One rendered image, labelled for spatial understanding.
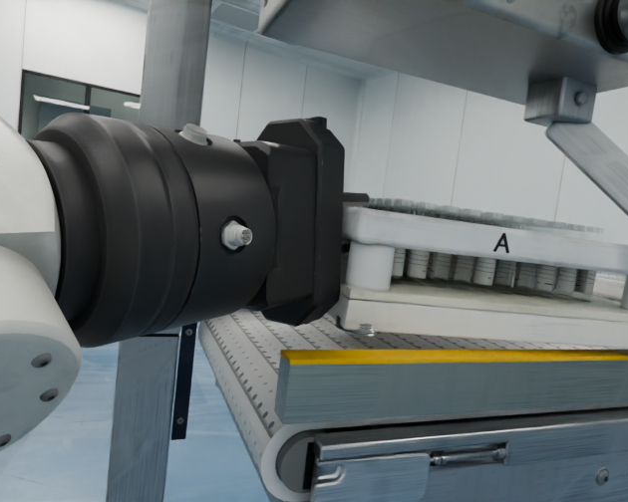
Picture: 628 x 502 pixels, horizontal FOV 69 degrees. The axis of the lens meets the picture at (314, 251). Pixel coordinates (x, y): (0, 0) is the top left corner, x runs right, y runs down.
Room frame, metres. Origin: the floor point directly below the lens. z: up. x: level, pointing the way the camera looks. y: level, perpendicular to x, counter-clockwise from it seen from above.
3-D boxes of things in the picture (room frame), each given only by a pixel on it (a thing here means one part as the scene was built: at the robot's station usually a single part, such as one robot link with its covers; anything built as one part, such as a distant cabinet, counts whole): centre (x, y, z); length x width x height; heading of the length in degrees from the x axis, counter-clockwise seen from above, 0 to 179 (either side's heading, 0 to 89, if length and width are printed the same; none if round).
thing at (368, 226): (0.41, -0.11, 0.94); 0.25 x 0.24 x 0.02; 14
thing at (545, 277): (0.34, -0.17, 0.92); 0.01 x 0.01 x 0.07
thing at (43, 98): (4.92, 2.44, 1.43); 1.38 x 0.01 x 1.16; 120
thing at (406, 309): (0.41, -0.11, 0.89); 0.24 x 0.24 x 0.02; 14
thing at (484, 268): (0.33, -0.12, 0.92); 0.01 x 0.01 x 0.07
